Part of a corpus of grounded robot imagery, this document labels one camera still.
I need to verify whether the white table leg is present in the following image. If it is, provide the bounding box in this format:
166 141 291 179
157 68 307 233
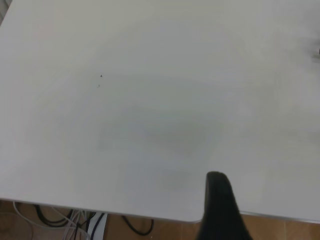
86 211 109 240

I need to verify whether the thin dark cable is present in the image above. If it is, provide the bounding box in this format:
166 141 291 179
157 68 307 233
89 212 106 240

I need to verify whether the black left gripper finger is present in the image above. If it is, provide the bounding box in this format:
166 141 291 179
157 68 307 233
196 171 254 240

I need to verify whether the white cable bundle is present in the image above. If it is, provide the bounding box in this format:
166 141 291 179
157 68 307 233
12 200 91 240

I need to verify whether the thick black looped cable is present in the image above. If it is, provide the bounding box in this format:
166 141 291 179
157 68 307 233
33 204 75 229
120 215 154 236

